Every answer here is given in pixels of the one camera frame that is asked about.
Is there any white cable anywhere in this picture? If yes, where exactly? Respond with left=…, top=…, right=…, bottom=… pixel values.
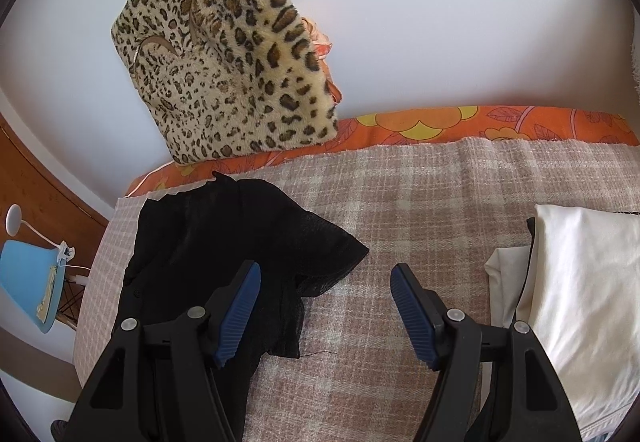
left=62, top=264, right=92, bottom=285

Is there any black mesh garment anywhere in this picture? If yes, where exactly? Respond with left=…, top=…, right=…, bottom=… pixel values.
left=120, top=171, right=371, bottom=373

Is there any blue chair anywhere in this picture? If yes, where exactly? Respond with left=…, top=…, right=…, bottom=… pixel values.
left=0, top=242, right=91, bottom=334

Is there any cream cloth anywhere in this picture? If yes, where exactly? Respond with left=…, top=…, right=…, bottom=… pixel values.
left=515, top=204, right=640, bottom=438

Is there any white desk lamp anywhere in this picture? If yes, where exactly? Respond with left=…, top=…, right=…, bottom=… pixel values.
left=5, top=204, right=76, bottom=267

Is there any leopard print pillow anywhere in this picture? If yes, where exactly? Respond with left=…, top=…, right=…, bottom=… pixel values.
left=110, top=0, right=341, bottom=167

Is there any cream tote bag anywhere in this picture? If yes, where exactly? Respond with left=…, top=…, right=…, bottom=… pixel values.
left=482, top=247, right=532, bottom=329

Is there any orange floral bed sheet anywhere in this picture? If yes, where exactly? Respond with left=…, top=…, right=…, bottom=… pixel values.
left=125, top=106, right=640, bottom=197

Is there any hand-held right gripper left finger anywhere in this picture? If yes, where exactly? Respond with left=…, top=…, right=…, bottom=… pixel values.
left=62, top=259, right=263, bottom=442

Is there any beige plaid blanket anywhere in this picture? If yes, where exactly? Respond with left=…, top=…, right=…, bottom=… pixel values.
left=72, top=139, right=640, bottom=442

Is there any peach orange cloth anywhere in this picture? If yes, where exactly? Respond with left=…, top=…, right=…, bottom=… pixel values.
left=305, top=16, right=343, bottom=103

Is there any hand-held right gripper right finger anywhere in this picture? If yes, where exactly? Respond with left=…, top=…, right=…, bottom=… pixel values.
left=390, top=262, right=583, bottom=442

